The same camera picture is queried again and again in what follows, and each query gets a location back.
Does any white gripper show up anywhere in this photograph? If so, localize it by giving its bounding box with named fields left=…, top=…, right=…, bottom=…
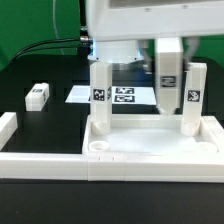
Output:
left=86, top=0, right=224, bottom=74

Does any white desk top tray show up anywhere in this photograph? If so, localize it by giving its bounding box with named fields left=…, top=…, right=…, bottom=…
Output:
left=82, top=114, right=224, bottom=155

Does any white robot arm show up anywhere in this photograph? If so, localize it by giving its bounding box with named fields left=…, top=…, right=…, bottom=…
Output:
left=86, top=0, right=224, bottom=64

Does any fiducial marker board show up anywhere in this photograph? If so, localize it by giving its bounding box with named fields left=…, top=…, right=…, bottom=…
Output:
left=65, top=85, right=156, bottom=105

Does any white front fence bar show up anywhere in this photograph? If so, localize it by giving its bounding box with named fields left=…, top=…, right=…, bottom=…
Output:
left=0, top=153, right=224, bottom=183

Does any white left fence block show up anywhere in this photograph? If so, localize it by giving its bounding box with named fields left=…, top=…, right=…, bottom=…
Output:
left=0, top=112, right=18, bottom=151

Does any black vertical cable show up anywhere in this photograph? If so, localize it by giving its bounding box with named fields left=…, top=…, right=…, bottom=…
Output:
left=77, top=0, right=90, bottom=58

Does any thin white cable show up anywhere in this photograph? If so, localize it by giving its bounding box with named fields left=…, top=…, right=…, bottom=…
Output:
left=52, top=0, right=66, bottom=56

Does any black cable left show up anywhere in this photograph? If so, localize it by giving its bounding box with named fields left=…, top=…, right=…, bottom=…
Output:
left=6, top=37, right=94, bottom=68

